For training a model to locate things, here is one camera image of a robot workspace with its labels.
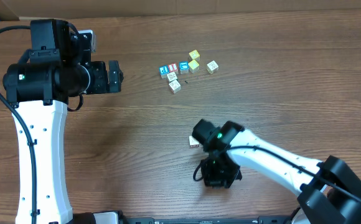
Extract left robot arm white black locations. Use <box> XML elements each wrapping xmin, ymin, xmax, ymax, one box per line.
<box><xmin>2</xmin><ymin>19</ymin><xmax>124</xmax><ymax>223</ymax></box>

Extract wood block red side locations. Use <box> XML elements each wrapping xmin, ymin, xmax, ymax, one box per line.
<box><xmin>169</xmin><ymin>80</ymin><xmax>181</xmax><ymax>94</ymax></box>

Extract cardboard box edge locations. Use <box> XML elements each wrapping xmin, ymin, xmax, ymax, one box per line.
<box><xmin>0</xmin><ymin>0</ymin><xmax>361</xmax><ymax>21</ymax></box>

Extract natural wood picture block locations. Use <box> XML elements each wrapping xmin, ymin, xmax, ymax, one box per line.
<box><xmin>166</xmin><ymin>72</ymin><xmax>177</xmax><ymax>83</ymax></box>

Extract yellow block upper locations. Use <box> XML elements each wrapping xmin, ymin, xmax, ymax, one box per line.
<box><xmin>189</xmin><ymin>50</ymin><xmax>200</xmax><ymax>62</ymax></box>

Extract natural wood block right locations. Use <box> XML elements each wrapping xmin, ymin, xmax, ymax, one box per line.
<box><xmin>207</xmin><ymin>60</ymin><xmax>218</xmax><ymax>74</ymax></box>

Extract yellow block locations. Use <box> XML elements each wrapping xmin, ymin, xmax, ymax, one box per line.
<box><xmin>188</xmin><ymin>60</ymin><xmax>200</xmax><ymax>73</ymax></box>
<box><xmin>189</xmin><ymin>50</ymin><xmax>200</xmax><ymax>62</ymax></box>

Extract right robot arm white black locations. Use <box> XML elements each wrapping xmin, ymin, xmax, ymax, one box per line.
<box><xmin>192</xmin><ymin>119</ymin><xmax>361</xmax><ymax>223</ymax></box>

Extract yellow block lower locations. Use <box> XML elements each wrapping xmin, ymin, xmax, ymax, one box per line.
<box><xmin>188</xmin><ymin>60</ymin><xmax>200</xmax><ymax>73</ymax></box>

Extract blue letter P block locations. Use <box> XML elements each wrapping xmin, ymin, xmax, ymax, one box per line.
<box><xmin>159</xmin><ymin>65</ymin><xmax>169</xmax><ymax>79</ymax></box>

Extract red letter I block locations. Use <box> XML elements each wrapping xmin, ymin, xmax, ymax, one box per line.
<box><xmin>168</xmin><ymin>63</ymin><xmax>179</xmax><ymax>73</ymax></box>

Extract natural block letter B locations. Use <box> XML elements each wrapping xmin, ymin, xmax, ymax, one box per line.
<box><xmin>189</xmin><ymin>136</ymin><xmax>200</xmax><ymax>147</ymax></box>

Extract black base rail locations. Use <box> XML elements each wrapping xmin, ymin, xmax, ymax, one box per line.
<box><xmin>118</xmin><ymin>215</ymin><xmax>347</xmax><ymax>224</ymax></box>

